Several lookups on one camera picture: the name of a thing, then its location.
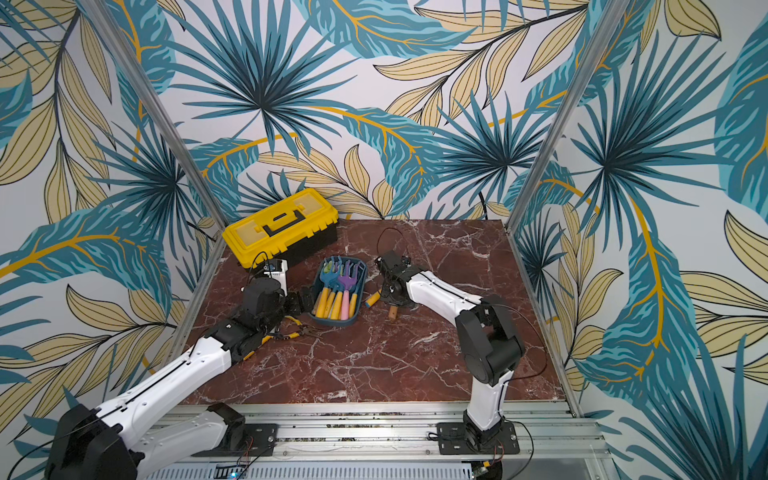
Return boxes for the purple rake pink handle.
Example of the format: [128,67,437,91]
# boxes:
[340,261,360,321]

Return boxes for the teal fork yellow handle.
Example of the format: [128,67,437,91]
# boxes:
[327,261,345,321]

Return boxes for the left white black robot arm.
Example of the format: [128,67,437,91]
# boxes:
[44,276,315,479]

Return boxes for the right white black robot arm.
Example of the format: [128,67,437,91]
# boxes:
[376,251,525,444]

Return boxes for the teal plastic storage box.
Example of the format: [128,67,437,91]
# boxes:
[309,256,368,327]

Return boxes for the yellow black toolbox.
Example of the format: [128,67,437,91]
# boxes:
[222,188,339,269]

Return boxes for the yellow handled pliers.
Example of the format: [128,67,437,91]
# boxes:
[243,316,319,361]

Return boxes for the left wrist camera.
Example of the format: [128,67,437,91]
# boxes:
[263,258,288,294]

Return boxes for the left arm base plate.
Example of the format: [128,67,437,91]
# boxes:
[193,423,278,458]

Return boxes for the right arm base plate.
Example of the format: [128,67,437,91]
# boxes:
[436,420,520,456]

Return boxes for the aluminium rail frame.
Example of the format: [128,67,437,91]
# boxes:
[235,400,619,479]

